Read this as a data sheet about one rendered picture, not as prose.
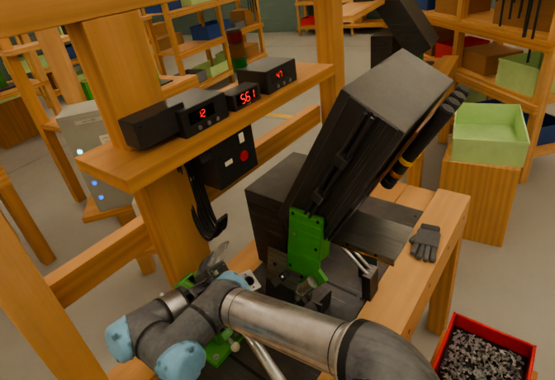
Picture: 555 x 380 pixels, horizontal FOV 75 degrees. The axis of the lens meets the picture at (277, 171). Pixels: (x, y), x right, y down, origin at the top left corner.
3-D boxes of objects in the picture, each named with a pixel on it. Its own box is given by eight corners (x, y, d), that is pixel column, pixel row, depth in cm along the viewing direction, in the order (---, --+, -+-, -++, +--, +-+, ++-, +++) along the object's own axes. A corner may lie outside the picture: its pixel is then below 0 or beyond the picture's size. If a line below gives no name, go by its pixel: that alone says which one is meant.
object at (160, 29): (166, 48, 1076) (158, 21, 1038) (187, 48, 1038) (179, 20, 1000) (135, 59, 989) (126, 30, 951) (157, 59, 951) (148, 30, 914)
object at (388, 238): (413, 235, 115) (414, 227, 114) (392, 268, 105) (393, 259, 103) (310, 201, 138) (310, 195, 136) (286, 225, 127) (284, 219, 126)
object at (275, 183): (337, 230, 151) (333, 160, 134) (296, 278, 132) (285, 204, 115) (301, 217, 162) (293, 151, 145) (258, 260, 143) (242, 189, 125)
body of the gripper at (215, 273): (241, 286, 82) (200, 314, 74) (224, 296, 88) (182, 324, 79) (225, 257, 84) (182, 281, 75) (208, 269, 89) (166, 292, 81)
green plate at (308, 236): (331, 270, 114) (337, 209, 107) (317, 282, 108) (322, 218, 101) (301, 257, 120) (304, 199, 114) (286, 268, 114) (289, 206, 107)
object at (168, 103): (190, 126, 95) (183, 101, 92) (142, 151, 86) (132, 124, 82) (173, 122, 100) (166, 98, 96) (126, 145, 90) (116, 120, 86)
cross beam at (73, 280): (320, 121, 179) (320, 105, 174) (63, 311, 96) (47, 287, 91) (312, 121, 182) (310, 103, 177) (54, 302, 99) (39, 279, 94)
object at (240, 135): (259, 164, 116) (251, 121, 108) (222, 192, 105) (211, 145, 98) (231, 157, 123) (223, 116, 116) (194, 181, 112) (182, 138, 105)
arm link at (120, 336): (128, 376, 64) (104, 353, 70) (178, 340, 73) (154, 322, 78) (121, 340, 62) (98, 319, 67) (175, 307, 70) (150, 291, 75)
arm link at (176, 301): (165, 335, 76) (148, 301, 78) (183, 323, 79) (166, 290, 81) (179, 327, 71) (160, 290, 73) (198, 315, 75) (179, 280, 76)
